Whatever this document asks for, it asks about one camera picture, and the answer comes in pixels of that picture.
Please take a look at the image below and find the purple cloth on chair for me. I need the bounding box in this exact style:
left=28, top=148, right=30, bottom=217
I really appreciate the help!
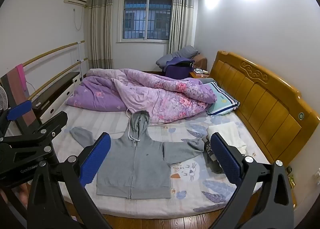
left=165, top=57, right=195, bottom=79

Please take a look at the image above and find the purple floral quilt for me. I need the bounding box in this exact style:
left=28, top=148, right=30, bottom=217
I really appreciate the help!
left=66, top=68, right=217, bottom=125

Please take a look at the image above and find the grey cushion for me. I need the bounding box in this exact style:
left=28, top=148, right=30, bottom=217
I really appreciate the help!
left=156, top=45, right=199, bottom=69

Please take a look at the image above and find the white standing fan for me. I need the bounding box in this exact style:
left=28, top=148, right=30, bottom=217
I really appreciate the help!
left=0, top=86, right=10, bottom=112

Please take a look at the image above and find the wooden nightstand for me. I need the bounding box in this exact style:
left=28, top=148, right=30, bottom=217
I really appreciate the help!
left=189, top=69, right=210, bottom=79

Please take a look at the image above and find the pink towel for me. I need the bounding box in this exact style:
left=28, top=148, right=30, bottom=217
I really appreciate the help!
left=15, top=65, right=28, bottom=92

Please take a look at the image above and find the wooden bed headboard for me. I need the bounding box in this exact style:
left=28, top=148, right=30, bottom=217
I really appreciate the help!
left=209, top=51, right=320, bottom=167

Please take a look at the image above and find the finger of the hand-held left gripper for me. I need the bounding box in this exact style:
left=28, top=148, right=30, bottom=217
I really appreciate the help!
left=0, top=100, right=33, bottom=139
left=30, top=111, right=68, bottom=144

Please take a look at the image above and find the patterned bed sheet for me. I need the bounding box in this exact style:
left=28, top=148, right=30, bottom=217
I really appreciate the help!
left=37, top=111, right=272, bottom=219

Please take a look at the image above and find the teal striped pillow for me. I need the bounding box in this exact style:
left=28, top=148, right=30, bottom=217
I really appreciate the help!
left=206, top=82, right=240, bottom=117

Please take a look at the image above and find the grey zip hoodie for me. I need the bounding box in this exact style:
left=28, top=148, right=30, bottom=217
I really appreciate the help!
left=69, top=110, right=205, bottom=199

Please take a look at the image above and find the person's left forearm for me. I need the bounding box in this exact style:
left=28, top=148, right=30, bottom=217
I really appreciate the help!
left=18, top=183, right=28, bottom=206

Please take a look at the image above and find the grey striped curtain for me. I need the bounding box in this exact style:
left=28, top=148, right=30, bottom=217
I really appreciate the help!
left=168, top=0, right=195, bottom=55
left=89, top=0, right=114, bottom=70

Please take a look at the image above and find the white air conditioner cable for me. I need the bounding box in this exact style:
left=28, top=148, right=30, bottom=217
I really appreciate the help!
left=73, top=7, right=84, bottom=31

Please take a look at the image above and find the grey checkered garment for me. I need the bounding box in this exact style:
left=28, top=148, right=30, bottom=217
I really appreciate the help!
left=202, top=135, right=224, bottom=174

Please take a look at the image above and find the barred window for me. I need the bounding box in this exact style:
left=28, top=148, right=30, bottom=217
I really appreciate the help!
left=116, top=0, right=173, bottom=43

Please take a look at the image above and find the black top white bench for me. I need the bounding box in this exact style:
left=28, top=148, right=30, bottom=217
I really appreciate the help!
left=31, top=71, right=82, bottom=124

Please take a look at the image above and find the brown striped cloth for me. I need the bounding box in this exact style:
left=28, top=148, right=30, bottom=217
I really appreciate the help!
left=0, top=67, right=38, bottom=129

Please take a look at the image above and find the wooden barre rail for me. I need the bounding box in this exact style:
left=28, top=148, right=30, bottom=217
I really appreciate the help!
left=27, top=57, right=88, bottom=100
left=21, top=40, right=85, bottom=67

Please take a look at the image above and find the white folded garment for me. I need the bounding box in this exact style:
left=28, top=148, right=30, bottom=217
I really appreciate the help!
left=207, top=122, right=247, bottom=155

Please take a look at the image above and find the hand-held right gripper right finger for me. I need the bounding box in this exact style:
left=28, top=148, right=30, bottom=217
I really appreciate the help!
left=210, top=132, right=295, bottom=229

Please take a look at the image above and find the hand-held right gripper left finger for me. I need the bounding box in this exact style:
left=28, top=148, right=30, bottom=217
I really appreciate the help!
left=26, top=132, right=113, bottom=229

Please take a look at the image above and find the brown armchair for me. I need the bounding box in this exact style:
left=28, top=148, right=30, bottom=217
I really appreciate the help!
left=192, top=54, right=208, bottom=70

